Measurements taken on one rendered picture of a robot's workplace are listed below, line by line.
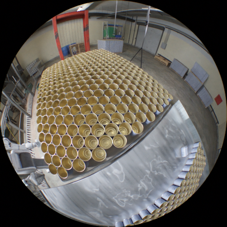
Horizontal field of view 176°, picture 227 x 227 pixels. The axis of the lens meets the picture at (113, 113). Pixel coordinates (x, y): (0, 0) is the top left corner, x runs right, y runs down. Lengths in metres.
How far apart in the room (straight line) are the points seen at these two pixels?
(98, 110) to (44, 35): 9.03
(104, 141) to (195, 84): 7.18
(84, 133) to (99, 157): 0.17
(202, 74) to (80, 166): 7.33
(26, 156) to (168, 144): 1.19
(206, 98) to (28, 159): 8.22
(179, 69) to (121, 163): 7.10
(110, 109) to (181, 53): 8.71
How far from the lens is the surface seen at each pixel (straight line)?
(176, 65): 7.20
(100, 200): 0.59
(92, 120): 0.47
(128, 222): 0.75
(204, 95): 7.41
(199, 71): 7.08
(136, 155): 0.48
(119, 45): 5.83
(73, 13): 1.59
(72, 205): 0.72
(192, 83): 7.20
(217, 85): 9.21
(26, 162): 0.85
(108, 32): 9.03
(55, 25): 1.52
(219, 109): 9.97
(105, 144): 0.43
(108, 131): 0.44
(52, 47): 9.00
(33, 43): 9.40
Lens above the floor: 1.53
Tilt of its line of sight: 62 degrees down
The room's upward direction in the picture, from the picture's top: 7 degrees clockwise
